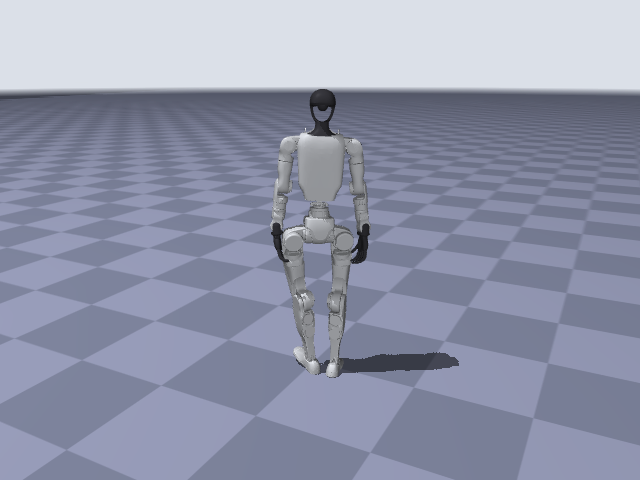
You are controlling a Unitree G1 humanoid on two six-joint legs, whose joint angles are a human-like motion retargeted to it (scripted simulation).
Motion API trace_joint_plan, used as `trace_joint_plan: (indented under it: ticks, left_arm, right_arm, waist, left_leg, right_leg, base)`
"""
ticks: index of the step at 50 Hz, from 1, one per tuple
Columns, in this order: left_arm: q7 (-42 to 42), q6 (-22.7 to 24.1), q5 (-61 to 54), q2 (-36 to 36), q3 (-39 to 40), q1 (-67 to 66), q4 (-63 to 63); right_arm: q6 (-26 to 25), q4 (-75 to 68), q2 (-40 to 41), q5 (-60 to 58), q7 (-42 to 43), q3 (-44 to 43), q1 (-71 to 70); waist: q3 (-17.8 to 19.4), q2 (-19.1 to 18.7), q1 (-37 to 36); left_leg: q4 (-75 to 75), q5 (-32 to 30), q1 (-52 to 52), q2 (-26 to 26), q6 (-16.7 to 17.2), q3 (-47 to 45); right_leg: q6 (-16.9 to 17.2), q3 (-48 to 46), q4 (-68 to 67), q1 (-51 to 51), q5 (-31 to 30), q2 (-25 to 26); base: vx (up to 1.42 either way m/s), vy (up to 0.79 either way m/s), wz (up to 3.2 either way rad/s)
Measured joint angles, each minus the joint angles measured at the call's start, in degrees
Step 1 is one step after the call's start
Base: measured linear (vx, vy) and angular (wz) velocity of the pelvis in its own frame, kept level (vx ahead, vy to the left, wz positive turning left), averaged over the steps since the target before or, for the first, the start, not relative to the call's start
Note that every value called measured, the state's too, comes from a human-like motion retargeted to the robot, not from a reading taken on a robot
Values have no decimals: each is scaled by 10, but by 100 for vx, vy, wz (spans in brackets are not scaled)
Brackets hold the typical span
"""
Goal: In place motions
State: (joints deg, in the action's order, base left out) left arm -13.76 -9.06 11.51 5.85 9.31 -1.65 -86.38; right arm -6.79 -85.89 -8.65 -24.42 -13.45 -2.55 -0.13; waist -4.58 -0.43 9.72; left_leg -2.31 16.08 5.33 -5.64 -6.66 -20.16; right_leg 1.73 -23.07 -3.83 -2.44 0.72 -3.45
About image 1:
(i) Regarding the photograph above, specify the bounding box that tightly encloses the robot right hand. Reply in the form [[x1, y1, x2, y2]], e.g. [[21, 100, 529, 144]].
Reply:
[[350, 223, 370, 264]]

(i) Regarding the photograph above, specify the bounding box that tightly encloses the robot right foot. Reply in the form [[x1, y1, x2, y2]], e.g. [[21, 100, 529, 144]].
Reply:
[[326, 358, 344, 377]]

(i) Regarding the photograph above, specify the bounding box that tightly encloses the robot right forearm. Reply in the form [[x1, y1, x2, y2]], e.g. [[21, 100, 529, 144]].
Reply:
[[353, 180, 371, 233]]

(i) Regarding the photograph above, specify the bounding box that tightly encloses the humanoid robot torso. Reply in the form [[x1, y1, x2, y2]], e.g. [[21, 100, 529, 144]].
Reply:
[[297, 128, 345, 244]]

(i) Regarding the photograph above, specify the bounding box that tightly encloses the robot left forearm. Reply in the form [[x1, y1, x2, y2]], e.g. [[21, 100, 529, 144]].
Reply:
[[270, 178, 288, 231]]

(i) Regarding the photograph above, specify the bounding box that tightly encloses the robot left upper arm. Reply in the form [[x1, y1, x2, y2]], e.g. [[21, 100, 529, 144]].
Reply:
[[277, 135, 300, 194]]

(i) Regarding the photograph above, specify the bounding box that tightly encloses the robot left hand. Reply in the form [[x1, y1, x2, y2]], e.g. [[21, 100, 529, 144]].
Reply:
[[271, 222, 290, 262]]

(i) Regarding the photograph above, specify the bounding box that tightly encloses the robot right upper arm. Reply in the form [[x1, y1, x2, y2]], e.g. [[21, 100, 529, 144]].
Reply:
[[344, 137, 364, 195]]

